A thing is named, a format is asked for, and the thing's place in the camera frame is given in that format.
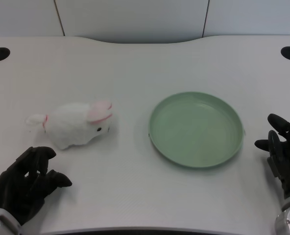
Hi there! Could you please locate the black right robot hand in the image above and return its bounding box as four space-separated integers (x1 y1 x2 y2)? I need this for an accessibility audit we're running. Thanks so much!
254 113 290 199

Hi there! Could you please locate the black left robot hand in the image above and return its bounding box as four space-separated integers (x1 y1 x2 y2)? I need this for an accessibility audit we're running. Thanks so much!
0 146 73 227

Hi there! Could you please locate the white plush rabbit doll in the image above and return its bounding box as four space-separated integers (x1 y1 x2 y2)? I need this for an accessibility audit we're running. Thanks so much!
25 99 113 151

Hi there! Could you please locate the green round plate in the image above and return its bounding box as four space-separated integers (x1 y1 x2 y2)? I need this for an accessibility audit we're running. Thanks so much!
148 91 246 170

